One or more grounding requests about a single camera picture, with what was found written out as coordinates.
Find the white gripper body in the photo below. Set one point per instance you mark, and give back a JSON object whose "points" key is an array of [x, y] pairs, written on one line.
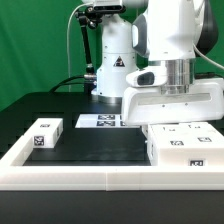
{"points": [[203, 102]]}

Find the white cabinet door piece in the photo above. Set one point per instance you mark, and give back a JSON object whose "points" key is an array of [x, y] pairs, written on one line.
{"points": [[168, 135], [202, 132]]}

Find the white cabinet body box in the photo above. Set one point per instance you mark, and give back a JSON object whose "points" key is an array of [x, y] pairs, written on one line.
{"points": [[190, 154]]}

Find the white block with markers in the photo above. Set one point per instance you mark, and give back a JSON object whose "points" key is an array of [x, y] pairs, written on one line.
{"points": [[46, 132]]}

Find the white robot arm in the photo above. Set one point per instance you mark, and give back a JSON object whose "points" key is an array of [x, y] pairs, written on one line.
{"points": [[149, 49]]}

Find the white flat marker plate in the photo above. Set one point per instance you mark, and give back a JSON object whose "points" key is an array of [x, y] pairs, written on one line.
{"points": [[100, 121]]}

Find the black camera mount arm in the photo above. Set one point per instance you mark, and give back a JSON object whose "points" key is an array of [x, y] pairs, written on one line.
{"points": [[86, 20]]}

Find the black camera on mount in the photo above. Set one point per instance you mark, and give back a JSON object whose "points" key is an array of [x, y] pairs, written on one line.
{"points": [[111, 9]]}

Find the white U-shaped border frame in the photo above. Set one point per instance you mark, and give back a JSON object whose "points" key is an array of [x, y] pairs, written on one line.
{"points": [[16, 175]]}

